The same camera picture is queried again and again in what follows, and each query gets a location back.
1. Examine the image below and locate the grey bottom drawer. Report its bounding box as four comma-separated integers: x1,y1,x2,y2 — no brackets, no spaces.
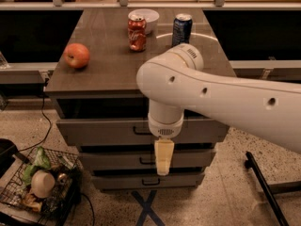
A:
91,172,205,191

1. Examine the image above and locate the grey top drawer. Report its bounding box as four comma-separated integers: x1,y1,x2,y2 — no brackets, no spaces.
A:
56,117,229,146

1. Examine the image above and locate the cream cup in basket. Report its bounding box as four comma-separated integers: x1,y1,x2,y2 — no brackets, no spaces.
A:
31,170,55,199

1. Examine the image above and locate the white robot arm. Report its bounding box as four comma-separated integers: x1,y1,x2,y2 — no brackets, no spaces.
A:
136,43,301,175

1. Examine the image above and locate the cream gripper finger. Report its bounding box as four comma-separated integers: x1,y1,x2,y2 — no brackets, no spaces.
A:
154,138,174,176

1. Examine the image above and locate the red apple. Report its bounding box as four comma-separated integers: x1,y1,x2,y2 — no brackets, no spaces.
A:
63,43,90,69

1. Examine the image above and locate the black metal stand leg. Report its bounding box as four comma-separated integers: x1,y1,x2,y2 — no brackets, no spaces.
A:
245,152,301,226

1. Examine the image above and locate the blue tape cross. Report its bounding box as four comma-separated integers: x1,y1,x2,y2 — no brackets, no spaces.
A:
132,190,166,226

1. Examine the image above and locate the white bowl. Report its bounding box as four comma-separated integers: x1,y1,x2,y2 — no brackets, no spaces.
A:
128,8,160,35

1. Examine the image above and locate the grey middle drawer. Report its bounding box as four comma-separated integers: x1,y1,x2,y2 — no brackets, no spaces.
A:
79,149,215,170

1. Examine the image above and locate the blue soda can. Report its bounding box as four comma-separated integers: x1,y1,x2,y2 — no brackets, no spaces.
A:
172,13,193,46

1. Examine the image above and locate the grey drawer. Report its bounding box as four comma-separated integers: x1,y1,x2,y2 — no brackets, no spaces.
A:
91,172,205,191
56,117,229,146
79,149,215,170

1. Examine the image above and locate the black wire basket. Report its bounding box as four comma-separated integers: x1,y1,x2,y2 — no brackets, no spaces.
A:
1,148,82,226

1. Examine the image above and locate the green leafy item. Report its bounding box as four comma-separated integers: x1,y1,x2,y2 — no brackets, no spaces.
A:
22,147,51,186

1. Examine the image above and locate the black power cable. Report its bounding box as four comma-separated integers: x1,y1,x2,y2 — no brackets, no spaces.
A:
18,78,53,153

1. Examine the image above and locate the red soda can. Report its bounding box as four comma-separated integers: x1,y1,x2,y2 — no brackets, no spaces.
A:
128,14,147,52

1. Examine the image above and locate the grey drawer cabinet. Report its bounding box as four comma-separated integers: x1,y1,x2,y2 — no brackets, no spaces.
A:
44,7,243,192

